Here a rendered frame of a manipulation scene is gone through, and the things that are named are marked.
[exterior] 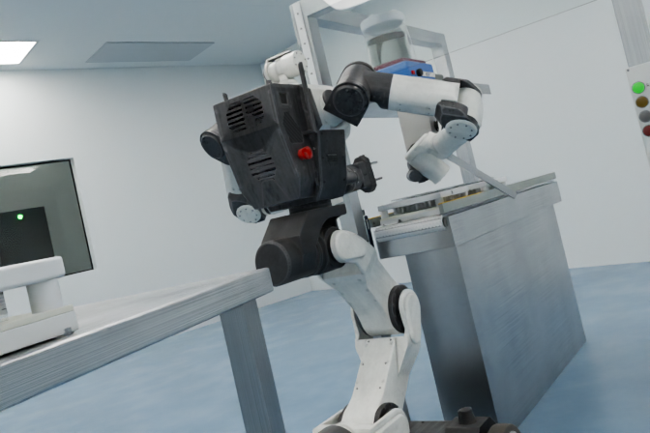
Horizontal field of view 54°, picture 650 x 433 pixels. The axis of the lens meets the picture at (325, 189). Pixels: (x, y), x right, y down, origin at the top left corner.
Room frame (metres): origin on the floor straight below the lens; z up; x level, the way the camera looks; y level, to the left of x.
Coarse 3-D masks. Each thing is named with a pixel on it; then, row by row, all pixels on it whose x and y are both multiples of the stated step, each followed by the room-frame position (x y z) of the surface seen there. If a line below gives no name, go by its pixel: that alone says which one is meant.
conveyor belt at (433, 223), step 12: (552, 180) 3.13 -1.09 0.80; (480, 204) 2.34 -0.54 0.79; (432, 216) 2.09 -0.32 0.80; (384, 228) 2.18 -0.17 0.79; (396, 228) 2.15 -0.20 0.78; (408, 228) 2.12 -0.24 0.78; (420, 228) 2.10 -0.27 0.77; (432, 228) 2.07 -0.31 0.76; (444, 228) 2.06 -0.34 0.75; (384, 240) 2.19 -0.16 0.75
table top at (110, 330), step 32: (192, 288) 0.82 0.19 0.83; (224, 288) 0.79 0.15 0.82; (256, 288) 0.86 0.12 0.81; (96, 320) 0.67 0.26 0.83; (128, 320) 0.62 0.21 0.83; (160, 320) 0.67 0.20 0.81; (192, 320) 0.72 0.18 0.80; (32, 352) 0.52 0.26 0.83; (64, 352) 0.54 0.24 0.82; (96, 352) 0.58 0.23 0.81; (128, 352) 0.61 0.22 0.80; (0, 384) 0.48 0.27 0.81; (32, 384) 0.51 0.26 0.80
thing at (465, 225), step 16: (528, 192) 2.75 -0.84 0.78; (544, 192) 2.92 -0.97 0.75; (480, 208) 2.29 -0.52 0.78; (496, 208) 2.42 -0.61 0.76; (512, 208) 2.55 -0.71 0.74; (528, 208) 2.71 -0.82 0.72; (544, 208) 2.88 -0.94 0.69; (448, 224) 2.07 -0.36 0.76; (464, 224) 2.15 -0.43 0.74; (480, 224) 2.26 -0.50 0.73; (496, 224) 2.38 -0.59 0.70; (400, 240) 2.17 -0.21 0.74; (416, 240) 2.14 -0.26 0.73; (432, 240) 2.10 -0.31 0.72; (448, 240) 2.07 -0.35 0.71; (464, 240) 2.13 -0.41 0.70; (384, 256) 2.21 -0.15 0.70
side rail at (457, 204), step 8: (544, 176) 2.97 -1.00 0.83; (552, 176) 3.09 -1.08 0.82; (512, 184) 2.61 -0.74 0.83; (520, 184) 2.69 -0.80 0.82; (528, 184) 2.77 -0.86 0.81; (536, 184) 2.86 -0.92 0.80; (488, 192) 2.38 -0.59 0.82; (496, 192) 2.45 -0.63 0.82; (456, 200) 2.13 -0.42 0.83; (464, 200) 2.19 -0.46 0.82; (472, 200) 2.24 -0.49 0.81; (480, 200) 2.30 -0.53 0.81; (440, 208) 2.05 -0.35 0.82; (448, 208) 2.07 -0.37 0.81; (456, 208) 2.12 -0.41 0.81
